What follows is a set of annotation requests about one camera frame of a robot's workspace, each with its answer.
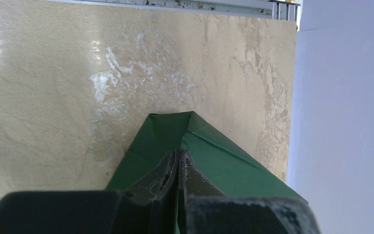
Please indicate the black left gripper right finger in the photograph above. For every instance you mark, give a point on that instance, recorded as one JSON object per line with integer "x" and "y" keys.
{"x": 204, "y": 209}

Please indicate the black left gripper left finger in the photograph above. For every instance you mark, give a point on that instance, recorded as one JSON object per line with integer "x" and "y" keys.
{"x": 146, "y": 207}

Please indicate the green paper bag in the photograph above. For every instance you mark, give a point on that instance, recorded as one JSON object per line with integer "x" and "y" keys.
{"x": 224, "y": 163}

